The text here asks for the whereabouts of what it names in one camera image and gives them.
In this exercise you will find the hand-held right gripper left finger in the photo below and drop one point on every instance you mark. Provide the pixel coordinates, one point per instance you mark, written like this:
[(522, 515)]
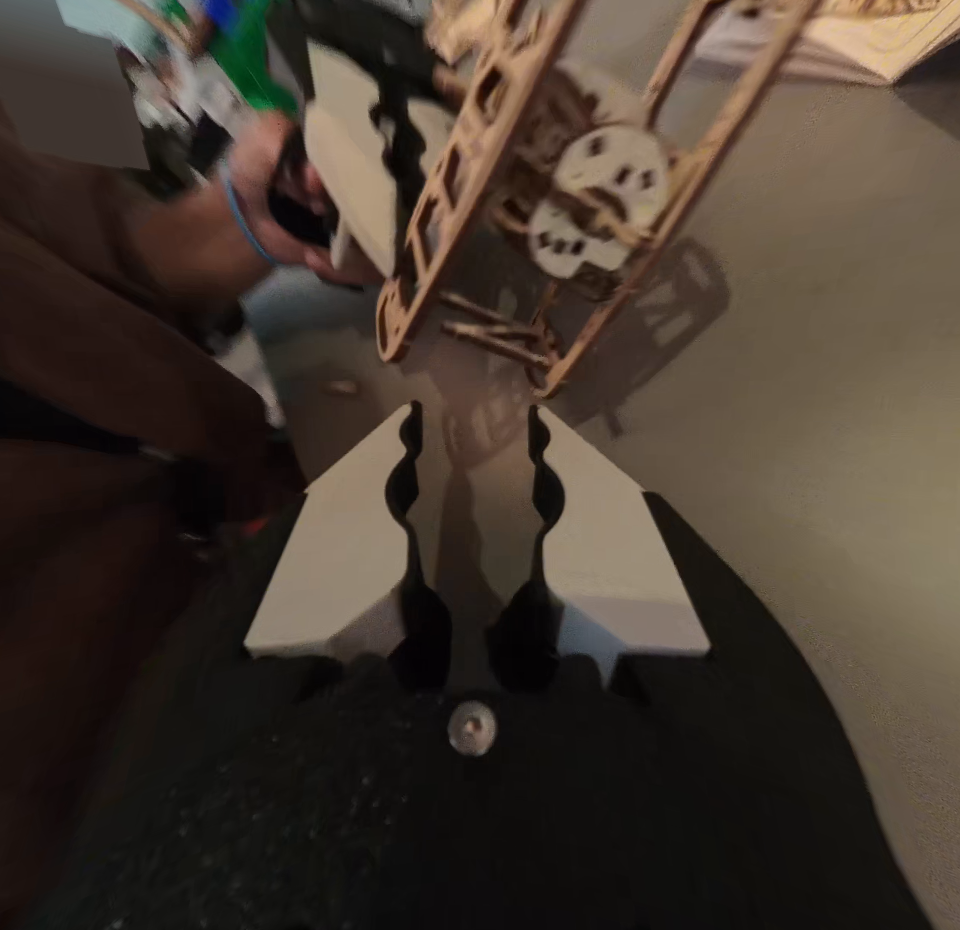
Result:
[(330, 570)]

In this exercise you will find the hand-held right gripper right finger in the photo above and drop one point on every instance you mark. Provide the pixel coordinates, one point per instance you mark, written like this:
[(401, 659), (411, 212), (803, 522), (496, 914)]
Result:
[(622, 570)]

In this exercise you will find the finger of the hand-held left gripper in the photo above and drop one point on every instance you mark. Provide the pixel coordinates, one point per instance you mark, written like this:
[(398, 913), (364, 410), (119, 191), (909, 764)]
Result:
[(360, 180), (435, 143)]

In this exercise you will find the wooden slotted wing piece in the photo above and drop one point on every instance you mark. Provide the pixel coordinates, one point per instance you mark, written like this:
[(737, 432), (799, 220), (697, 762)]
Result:
[(457, 132)]

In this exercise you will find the wooden airplane model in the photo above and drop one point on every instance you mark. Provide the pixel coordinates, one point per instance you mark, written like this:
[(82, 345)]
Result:
[(600, 165)]

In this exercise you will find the person's left forearm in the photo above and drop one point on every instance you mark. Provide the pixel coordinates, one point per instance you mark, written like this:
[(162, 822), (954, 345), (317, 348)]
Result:
[(195, 240)]

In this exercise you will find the grey desk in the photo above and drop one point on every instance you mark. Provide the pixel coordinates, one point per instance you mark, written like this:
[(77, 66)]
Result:
[(825, 345)]

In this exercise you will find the person's left hand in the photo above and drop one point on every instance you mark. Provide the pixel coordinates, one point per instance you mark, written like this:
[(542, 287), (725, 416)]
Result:
[(262, 180)]

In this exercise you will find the green plastic bin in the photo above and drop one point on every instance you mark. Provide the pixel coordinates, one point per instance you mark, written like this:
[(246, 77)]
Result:
[(262, 53)]

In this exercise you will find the blue wristband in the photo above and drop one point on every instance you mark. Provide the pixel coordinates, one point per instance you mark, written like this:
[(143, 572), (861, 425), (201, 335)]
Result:
[(238, 222)]

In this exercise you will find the person's brown clothing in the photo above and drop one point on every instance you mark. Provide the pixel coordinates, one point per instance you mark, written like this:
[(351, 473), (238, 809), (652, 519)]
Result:
[(75, 608)]

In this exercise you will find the instruction booklet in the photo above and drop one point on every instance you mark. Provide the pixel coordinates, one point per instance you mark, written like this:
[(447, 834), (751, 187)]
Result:
[(825, 38)]

